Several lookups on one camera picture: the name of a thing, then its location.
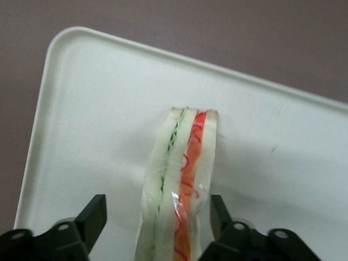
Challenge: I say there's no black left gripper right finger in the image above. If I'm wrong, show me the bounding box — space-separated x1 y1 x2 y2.
198 195 320 261

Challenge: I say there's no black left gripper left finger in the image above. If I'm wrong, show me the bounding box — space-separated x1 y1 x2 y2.
0 194 107 261

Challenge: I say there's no plastic sandwich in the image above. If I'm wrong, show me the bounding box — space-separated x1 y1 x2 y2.
133 107 219 261

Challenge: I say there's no cream plastic tray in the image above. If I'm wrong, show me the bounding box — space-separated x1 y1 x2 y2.
13 26 348 261

